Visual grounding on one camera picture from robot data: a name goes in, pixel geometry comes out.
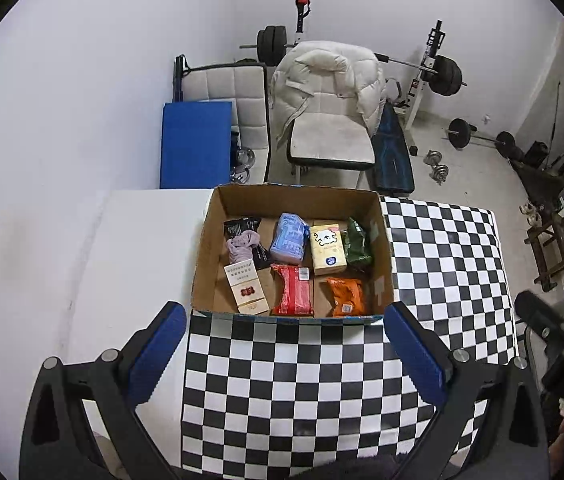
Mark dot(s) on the long barbell with black plates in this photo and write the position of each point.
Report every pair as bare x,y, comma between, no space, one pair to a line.
445,76

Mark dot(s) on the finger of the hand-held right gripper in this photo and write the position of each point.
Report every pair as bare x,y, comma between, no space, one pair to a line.
541,315

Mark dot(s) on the white quilted chair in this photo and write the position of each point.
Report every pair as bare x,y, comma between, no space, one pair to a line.
222,82

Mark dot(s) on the green packet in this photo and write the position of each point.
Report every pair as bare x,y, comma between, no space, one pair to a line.
356,245

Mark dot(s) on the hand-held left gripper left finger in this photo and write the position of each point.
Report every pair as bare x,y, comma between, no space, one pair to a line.
157,355

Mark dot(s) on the black packet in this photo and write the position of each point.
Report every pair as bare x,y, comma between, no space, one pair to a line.
242,225

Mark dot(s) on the blue foam pad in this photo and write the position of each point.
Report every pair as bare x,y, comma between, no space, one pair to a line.
194,145

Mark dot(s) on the white sneaker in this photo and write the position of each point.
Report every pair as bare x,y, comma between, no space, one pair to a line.
535,219
528,208

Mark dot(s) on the yellow cartoon box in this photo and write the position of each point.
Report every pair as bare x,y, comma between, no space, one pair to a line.
328,250

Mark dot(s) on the orange packet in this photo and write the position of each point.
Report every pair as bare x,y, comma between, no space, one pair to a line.
345,297

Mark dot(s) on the dark wooden chair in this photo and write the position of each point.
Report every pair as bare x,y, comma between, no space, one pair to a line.
551,240

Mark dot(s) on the purple sock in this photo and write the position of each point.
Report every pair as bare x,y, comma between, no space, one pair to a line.
242,247

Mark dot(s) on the black white checkered mat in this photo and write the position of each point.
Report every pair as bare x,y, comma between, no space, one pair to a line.
287,385

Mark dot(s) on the chrome dumbbell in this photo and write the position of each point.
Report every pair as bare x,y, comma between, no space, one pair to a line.
439,174
432,157

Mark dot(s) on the white puffer jacket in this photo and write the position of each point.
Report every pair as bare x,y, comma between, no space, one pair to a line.
361,80

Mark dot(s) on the blue tissue pack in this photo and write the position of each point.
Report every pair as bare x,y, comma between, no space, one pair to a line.
289,240

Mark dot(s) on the cardboard box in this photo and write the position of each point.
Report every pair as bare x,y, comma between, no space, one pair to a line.
212,240

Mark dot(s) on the white barbell rack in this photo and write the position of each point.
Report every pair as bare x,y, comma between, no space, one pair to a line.
414,105

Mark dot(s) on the white paper carton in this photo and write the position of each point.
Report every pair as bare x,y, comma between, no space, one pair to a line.
244,285

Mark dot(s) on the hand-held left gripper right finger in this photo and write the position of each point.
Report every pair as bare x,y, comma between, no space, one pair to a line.
414,355

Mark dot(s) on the red packet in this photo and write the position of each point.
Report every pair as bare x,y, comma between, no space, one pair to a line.
292,292

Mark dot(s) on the chrome weight plates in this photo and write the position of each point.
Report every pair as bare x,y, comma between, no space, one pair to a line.
243,165

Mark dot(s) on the short barbell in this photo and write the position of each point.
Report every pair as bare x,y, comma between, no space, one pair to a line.
459,132

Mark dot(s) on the black weight bench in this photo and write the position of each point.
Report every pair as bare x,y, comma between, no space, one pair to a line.
391,160

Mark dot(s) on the white cushioned chair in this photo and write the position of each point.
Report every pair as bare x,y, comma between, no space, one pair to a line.
329,140

